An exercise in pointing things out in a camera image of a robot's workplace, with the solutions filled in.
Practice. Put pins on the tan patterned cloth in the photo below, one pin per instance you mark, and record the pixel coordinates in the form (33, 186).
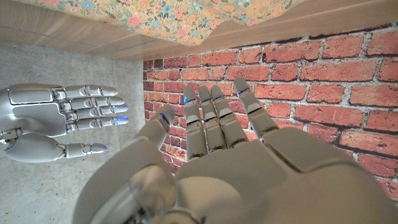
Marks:
(171, 18)

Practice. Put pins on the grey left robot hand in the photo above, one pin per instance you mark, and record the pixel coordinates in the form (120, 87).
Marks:
(264, 174)

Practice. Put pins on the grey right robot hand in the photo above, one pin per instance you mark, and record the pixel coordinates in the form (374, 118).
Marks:
(34, 115)

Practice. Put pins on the red brick printed backdrop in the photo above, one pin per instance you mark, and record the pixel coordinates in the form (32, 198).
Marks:
(311, 71)

